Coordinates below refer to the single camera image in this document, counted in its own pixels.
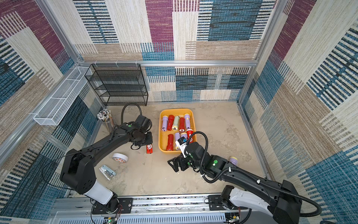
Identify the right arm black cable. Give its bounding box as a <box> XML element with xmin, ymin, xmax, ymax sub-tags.
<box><xmin>186</xmin><ymin>131</ymin><xmax>323</xmax><ymax>218</ymax></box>

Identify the red flashlight white head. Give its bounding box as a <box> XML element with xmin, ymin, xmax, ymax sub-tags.
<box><xmin>146</xmin><ymin>144</ymin><xmax>153</xmax><ymax>154</ymax></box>

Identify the clear tape roll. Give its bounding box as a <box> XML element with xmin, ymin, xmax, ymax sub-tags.
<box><xmin>112</xmin><ymin>153</ymin><xmax>129</xmax><ymax>163</ymax></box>

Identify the black mesh shelf rack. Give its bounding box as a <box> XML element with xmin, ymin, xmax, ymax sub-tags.
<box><xmin>85</xmin><ymin>63</ymin><xmax>148</xmax><ymax>106</ymax></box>

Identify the purple flashlight yellow head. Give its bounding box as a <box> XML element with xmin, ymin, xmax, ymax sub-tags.
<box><xmin>174</xmin><ymin>132</ymin><xmax>180</xmax><ymax>150</ymax></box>

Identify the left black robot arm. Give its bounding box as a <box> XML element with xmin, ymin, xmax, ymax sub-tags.
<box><xmin>60</xmin><ymin>119</ymin><xmax>153</xmax><ymax>209</ymax></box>

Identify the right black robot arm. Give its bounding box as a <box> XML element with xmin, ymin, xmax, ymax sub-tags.
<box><xmin>167</xmin><ymin>142</ymin><xmax>302</xmax><ymax>224</ymax></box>

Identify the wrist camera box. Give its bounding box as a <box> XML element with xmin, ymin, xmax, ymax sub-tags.
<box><xmin>175</xmin><ymin>137</ymin><xmax>187</xmax><ymax>158</ymax></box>
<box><xmin>135</xmin><ymin>115</ymin><xmax>153</xmax><ymax>132</ymax></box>

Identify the white wire wall basket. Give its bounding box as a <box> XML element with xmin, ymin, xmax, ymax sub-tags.
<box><xmin>34</xmin><ymin>66</ymin><xmax>88</xmax><ymax>126</ymax></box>

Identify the red flashlight group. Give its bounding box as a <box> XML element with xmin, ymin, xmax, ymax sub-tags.
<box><xmin>166</xmin><ymin>134</ymin><xmax>174</xmax><ymax>151</ymax></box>
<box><xmin>179</xmin><ymin>117</ymin><xmax>186</xmax><ymax>133</ymax></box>

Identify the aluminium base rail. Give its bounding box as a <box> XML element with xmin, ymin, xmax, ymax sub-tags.
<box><xmin>47</xmin><ymin>190</ymin><xmax>276</xmax><ymax>224</ymax></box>

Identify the pale green flashlight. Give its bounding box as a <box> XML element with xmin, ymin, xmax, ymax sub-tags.
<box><xmin>172</xmin><ymin>116</ymin><xmax>180</xmax><ymax>131</ymax></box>

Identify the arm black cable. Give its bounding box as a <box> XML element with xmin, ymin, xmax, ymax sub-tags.
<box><xmin>121</xmin><ymin>103</ymin><xmax>143</xmax><ymax>125</ymax></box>
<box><xmin>186</xmin><ymin>131</ymin><xmax>323</xmax><ymax>218</ymax></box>

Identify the red flashlight white logo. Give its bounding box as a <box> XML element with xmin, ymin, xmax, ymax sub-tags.
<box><xmin>186</xmin><ymin>129</ymin><xmax>194</xmax><ymax>139</ymax></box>

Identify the yellow plastic storage tray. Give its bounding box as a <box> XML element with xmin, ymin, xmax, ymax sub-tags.
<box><xmin>158</xmin><ymin>108</ymin><xmax>197</xmax><ymax>154</ymax></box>

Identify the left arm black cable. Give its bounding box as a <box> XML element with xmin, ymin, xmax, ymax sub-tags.
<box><xmin>121</xmin><ymin>103</ymin><xmax>143</xmax><ymax>125</ymax></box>

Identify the purple flashlight group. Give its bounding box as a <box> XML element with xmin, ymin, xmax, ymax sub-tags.
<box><xmin>184</xmin><ymin>113</ymin><xmax>191</xmax><ymax>129</ymax></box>

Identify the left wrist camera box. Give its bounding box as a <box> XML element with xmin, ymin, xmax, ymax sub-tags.
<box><xmin>135</xmin><ymin>115</ymin><xmax>153</xmax><ymax>132</ymax></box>

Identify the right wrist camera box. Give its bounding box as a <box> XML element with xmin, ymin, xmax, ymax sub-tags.
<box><xmin>175</xmin><ymin>137</ymin><xmax>187</xmax><ymax>158</ymax></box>

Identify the dark red flashlight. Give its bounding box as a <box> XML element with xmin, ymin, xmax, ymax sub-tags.
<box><xmin>167</xmin><ymin>115</ymin><xmax>175</xmax><ymax>131</ymax></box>

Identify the purple flashlight yellow rim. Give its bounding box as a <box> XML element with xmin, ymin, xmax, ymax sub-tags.
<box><xmin>180</xmin><ymin>132</ymin><xmax>188</xmax><ymax>139</ymax></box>

